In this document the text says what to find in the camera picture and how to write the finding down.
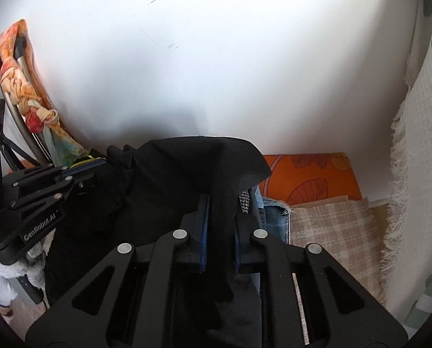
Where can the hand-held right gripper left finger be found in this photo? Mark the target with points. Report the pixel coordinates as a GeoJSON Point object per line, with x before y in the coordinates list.
{"type": "Point", "coordinates": [203, 232]}

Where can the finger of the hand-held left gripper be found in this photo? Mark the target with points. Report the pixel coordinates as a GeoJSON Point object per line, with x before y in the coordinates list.
{"type": "Point", "coordinates": [80, 185]}
{"type": "Point", "coordinates": [87, 162]}

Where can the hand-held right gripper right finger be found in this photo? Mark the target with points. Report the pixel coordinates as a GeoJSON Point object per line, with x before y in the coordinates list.
{"type": "Point", "coordinates": [237, 250]}

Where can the black pants with yellow print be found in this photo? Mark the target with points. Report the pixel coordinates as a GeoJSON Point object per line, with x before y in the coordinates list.
{"type": "Point", "coordinates": [187, 166]}

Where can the person's left forearm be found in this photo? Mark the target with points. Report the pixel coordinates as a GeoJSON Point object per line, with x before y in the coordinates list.
{"type": "Point", "coordinates": [2, 275]}

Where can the blue folded jeans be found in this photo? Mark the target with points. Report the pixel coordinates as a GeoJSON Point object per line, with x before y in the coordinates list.
{"type": "Point", "coordinates": [274, 221]}

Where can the folded silver tripod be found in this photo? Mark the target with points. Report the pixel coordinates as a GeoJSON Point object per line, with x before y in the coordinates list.
{"type": "Point", "coordinates": [15, 105]}

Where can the beige checked blanket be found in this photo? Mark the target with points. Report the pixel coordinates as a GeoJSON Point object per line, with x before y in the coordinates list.
{"type": "Point", "coordinates": [332, 224]}

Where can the orange patterned scarf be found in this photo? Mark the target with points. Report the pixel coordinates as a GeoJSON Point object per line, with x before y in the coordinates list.
{"type": "Point", "coordinates": [20, 87]}

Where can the orange leaf print tablecloth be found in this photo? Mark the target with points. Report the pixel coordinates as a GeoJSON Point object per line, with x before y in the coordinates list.
{"type": "Point", "coordinates": [310, 177]}

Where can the green striped white blanket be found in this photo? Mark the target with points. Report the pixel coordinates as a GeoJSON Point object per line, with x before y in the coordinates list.
{"type": "Point", "coordinates": [419, 152]}

